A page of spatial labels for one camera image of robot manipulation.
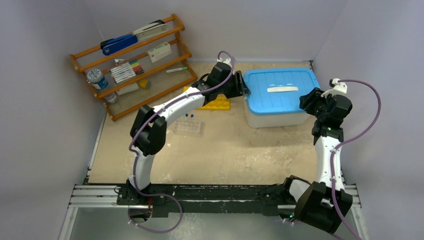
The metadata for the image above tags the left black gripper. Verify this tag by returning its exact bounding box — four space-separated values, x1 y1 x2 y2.
218 72 250 100

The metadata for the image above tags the yellow test tube rack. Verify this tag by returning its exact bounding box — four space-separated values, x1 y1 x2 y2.
183 86 231 113

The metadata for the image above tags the blue plastic lid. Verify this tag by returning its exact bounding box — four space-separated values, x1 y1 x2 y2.
243 67 320 116

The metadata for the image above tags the white plastic bin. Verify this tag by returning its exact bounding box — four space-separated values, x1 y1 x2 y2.
243 98 309 128

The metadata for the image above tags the white green box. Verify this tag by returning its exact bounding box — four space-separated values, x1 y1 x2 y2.
147 42 172 63

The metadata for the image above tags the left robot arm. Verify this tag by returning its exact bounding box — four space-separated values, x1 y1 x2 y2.
128 58 244 205

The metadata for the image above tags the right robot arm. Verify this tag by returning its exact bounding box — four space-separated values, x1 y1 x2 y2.
280 87 353 234

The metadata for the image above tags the clear tube rack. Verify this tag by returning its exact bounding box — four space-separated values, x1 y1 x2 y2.
173 118 202 137

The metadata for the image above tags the green white marker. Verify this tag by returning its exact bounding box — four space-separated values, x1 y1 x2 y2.
165 66 188 73

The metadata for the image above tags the yellow sponge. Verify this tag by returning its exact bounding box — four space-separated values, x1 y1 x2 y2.
138 79 151 89

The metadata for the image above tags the white flat box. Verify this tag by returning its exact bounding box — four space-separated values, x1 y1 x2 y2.
116 83 139 96

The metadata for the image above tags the coloured marker pack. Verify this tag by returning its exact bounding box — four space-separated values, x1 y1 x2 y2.
109 59 144 84

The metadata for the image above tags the wooden shelf rack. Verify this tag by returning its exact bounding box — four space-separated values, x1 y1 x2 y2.
69 14 198 122

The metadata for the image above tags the small clear jar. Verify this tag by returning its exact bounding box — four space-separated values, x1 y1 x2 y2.
104 92 118 104

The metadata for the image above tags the blue grey stapler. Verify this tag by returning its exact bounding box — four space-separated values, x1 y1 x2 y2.
100 19 169 56

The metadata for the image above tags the blue lid jar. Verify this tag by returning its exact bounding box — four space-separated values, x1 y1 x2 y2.
86 69 109 90

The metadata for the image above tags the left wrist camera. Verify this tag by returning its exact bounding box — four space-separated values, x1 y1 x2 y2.
215 57 233 72

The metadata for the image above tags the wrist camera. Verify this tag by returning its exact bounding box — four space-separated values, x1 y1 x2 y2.
320 78 348 98
215 57 233 72

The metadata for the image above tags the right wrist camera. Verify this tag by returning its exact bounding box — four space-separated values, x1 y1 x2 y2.
320 78 348 98

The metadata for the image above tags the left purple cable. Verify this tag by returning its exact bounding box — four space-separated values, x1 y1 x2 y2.
127 50 237 200

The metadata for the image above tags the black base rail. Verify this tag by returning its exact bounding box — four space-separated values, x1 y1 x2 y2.
116 183 296 218

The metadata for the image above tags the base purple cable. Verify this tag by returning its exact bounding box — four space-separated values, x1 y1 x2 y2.
127 192 184 234

